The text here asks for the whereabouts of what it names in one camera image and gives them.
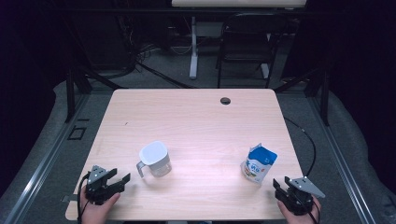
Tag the person's left hand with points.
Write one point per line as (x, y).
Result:
(97, 213)

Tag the person's right hand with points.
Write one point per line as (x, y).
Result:
(295, 218)

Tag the grey tape strip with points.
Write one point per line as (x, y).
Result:
(68, 198)

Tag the white desk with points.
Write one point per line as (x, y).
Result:
(193, 46)

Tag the clear plastic jug white lid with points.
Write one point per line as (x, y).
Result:
(154, 158)

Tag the black table grommet hole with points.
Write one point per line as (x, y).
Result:
(225, 100)

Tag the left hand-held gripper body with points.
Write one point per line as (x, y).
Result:
(97, 189)

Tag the black folding chair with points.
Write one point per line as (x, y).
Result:
(246, 46)

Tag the black metal frame stand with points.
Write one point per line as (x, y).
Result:
(325, 99)
(70, 93)

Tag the aluminium floor rail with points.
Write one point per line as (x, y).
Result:
(339, 161)
(46, 158)

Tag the blue white powder bag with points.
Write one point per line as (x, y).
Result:
(259, 163)

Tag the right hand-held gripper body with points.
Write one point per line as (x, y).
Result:
(300, 196)

